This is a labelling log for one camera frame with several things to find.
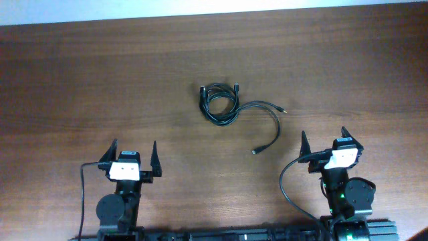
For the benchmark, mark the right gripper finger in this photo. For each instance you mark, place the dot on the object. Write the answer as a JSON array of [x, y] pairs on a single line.
[[305, 146], [346, 134]]

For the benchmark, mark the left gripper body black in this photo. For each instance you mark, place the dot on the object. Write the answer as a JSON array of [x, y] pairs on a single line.
[[132, 187]]

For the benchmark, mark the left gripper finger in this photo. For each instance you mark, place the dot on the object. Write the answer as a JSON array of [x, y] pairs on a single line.
[[110, 155], [155, 162]]

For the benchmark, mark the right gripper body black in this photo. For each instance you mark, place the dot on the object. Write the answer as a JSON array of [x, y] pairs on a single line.
[[318, 165]]

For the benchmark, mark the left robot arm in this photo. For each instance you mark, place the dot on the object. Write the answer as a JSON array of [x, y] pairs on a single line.
[[118, 212]]

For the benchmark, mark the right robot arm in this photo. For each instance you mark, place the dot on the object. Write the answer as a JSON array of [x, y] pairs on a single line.
[[349, 199]]

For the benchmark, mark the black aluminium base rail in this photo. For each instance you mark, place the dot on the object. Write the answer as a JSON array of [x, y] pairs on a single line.
[[267, 232]]

